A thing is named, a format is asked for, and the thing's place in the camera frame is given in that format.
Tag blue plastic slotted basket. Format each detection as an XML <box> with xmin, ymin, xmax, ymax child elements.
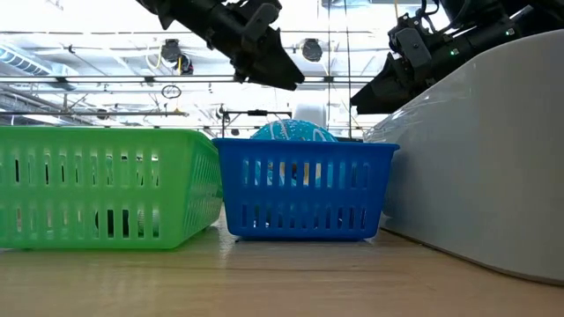
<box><xmin>211</xmin><ymin>137</ymin><xmax>401</xmax><ymax>242</ymax></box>

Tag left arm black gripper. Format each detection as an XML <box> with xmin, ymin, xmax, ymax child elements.
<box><xmin>136</xmin><ymin>0</ymin><xmax>306</xmax><ymax>92</ymax></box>

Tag black ceiling cable reel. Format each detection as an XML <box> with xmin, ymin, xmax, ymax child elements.
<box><xmin>301</xmin><ymin>38</ymin><xmax>324</xmax><ymax>63</ymax></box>
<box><xmin>160</xmin><ymin>39</ymin><xmax>182</xmax><ymax>63</ymax></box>

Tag grey plastic bin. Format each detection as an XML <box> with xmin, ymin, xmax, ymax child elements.
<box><xmin>363</xmin><ymin>28</ymin><xmax>564</xmax><ymax>285</ymax></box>

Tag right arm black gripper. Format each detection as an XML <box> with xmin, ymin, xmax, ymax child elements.
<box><xmin>350</xmin><ymin>12</ymin><xmax>472</xmax><ymax>115</ymax></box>

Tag white cylindrical fixture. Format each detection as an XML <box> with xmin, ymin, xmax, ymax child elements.
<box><xmin>293</xmin><ymin>103</ymin><xmax>328</xmax><ymax>122</ymax></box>

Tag blue frosted toy donut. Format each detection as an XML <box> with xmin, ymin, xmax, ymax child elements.
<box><xmin>249</xmin><ymin>118</ymin><xmax>339</xmax><ymax>144</ymax></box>

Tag long black cable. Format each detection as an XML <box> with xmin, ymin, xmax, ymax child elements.
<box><xmin>342</xmin><ymin>0</ymin><xmax>353</xmax><ymax>138</ymax></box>

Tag green plastic slotted basket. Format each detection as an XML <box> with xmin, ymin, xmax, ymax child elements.
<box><xmin>0</xmin><ymin>126</ymin><xmax>224</xmax><ymax>251</ymax></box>

